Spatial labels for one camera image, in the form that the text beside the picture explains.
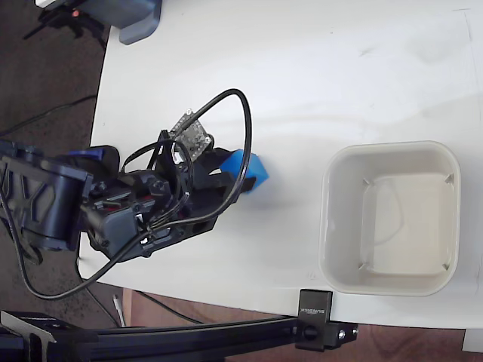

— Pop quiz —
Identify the blue cube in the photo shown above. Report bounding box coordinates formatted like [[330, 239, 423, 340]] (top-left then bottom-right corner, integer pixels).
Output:
[[220, 149, 270, 195]]

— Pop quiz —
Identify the thick black camera cable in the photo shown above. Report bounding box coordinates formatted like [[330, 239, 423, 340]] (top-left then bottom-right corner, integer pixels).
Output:
[[0, 88, 254, 300]]

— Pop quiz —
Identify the black aluminium rail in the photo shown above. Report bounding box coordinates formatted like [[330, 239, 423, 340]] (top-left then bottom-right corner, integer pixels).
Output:
[[0, 308, 303, 362]]

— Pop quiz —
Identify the white board piece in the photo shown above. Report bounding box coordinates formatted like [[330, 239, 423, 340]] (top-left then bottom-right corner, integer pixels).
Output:
[[461, 327, 483, 354]]

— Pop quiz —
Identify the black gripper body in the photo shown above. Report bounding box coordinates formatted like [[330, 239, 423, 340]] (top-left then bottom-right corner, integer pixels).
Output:
[[81, 150, 228, 261]]

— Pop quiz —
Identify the gripper camera circuit board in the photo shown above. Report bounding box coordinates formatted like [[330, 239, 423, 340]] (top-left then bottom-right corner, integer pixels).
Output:
[[168, 108, 214, 162]]

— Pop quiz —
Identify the blue-gray device base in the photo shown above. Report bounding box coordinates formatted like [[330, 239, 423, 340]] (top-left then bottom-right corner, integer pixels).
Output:
[[81, 0, 164, 46]]

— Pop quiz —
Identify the white square plastic bin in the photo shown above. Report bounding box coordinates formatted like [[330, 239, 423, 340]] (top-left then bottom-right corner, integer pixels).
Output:
[[317, 140, 462, 297]]

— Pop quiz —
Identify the black tripod stand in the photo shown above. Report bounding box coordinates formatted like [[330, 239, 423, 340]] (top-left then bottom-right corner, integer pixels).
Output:
[[22, 0, 111, 49]]

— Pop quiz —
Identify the thin black floor cable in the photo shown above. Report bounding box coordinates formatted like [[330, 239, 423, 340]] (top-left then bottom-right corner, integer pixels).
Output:
[[76, 257, 118, 326]]

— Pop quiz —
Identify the black table clamp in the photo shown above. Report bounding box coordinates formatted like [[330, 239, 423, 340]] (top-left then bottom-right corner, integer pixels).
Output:
[[294, 289, 359, 352]]

